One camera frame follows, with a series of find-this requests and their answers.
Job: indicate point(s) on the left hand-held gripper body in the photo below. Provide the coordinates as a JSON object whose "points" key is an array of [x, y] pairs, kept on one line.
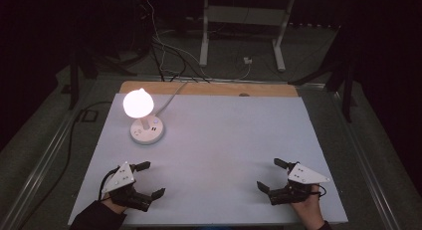
{"points": [[123, 183]]}

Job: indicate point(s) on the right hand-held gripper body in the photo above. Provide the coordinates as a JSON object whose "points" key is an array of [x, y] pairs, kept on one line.
{"points": [[298, 183]]}

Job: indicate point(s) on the person's left hand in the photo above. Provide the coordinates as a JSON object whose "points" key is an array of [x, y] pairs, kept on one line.
{"points": [[114, 205]]}

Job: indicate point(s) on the person's right hand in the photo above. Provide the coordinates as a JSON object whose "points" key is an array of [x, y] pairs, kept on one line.
{"points": [[310, 208]]}

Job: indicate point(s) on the white table lamp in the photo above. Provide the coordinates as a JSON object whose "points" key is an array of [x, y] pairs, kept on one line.
{"points": [[143, 120]]}

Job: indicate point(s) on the white table mat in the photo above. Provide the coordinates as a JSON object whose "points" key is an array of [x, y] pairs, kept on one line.
{"points": [[219, 150]]}

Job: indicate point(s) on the black stand legs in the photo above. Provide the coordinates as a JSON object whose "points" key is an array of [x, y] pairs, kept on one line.
{"points": [[74, 77], [345, 80]]}

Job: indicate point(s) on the white plug adapter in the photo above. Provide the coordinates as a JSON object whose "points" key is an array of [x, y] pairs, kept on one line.
{"points": [[247, 60]]}

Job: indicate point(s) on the metal floor rail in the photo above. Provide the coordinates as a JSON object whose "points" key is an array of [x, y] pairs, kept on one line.
{"points": [[361, 157], [36, 177]]}

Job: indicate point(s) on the grey metal stand frame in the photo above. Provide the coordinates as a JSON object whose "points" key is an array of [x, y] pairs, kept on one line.
{"points": [[244, 16]]}

